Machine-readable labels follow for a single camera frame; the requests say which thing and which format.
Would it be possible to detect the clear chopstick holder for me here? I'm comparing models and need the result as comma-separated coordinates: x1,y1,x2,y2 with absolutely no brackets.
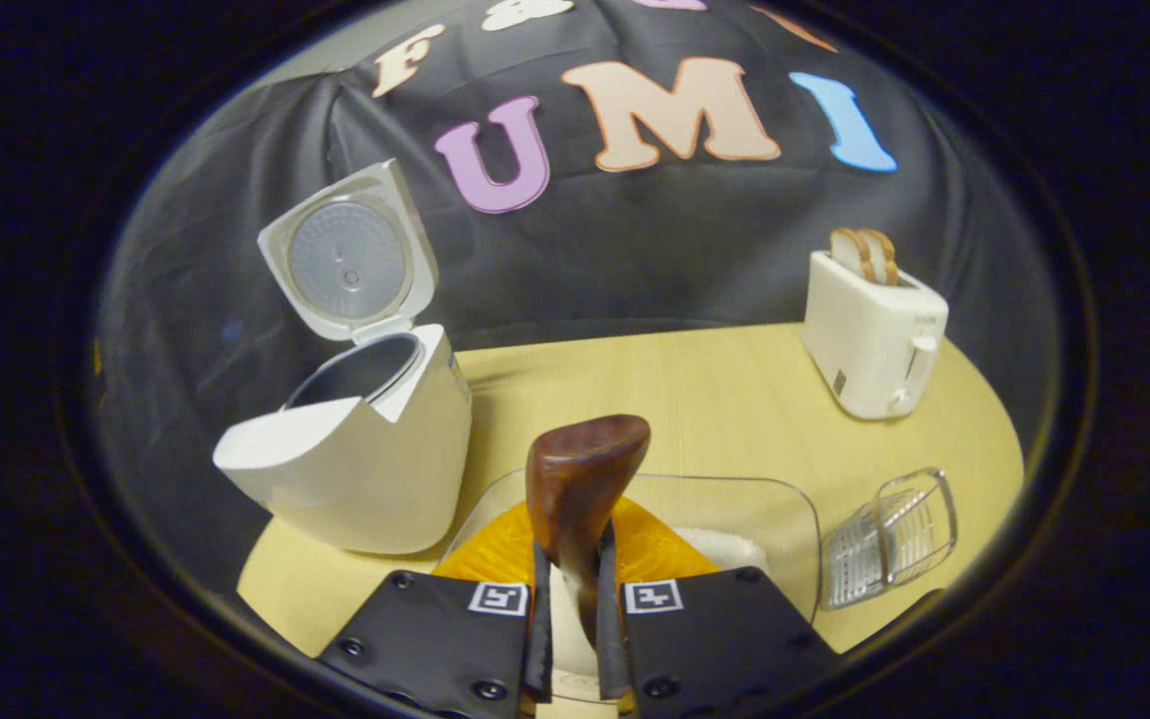
820,467,958,610

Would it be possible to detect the toast bread slice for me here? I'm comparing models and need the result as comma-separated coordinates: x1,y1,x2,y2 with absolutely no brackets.
830,228,875,283
862,230,900,288

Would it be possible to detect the black backdrop cloth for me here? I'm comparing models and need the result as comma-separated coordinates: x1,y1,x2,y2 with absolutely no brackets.
96,0,1065,600

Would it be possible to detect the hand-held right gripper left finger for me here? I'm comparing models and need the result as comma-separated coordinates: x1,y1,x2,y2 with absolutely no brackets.
317,499,554,719

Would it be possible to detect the clear plastic container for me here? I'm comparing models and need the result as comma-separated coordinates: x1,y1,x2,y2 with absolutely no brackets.
435,469,824,700

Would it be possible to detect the brown wooden spoon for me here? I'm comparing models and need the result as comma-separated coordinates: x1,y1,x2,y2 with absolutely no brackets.
525,413,652,650

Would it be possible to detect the white rice cooker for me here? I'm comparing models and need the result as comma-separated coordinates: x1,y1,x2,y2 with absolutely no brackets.
213,158,473,555

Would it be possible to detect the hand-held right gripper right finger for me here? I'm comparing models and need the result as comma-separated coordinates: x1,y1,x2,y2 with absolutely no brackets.
595,496,841,719

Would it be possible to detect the white toaster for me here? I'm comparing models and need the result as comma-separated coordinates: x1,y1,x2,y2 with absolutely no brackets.
801,250,949,420

